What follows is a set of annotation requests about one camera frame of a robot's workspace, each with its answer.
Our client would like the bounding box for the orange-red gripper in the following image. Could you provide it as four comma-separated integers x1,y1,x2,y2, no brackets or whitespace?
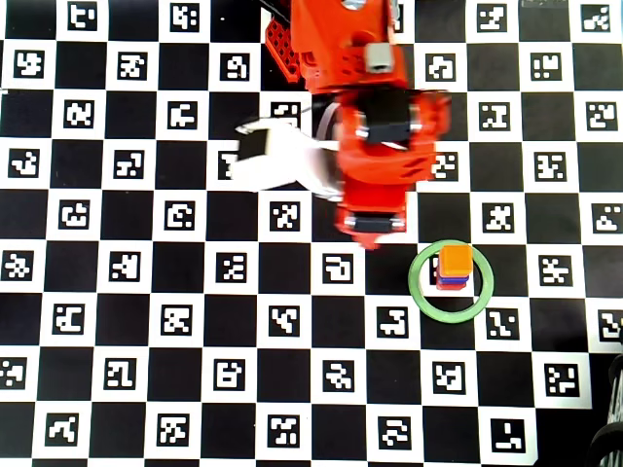
333,87,454,252

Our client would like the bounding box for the orange cube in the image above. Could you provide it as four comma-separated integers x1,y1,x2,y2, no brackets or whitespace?
437,243,474,278

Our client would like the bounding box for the small grey square block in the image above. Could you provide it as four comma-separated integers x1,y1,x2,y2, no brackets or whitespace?
363,42,396,73

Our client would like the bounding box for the black white marker checkerboard mat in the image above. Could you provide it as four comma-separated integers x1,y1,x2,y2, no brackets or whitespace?
0,0,623,463

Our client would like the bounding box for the green flat ring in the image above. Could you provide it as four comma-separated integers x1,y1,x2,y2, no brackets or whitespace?
407,238,495,322

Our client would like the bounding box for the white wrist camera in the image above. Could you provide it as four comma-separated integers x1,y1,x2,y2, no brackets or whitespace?
228,116,345,201

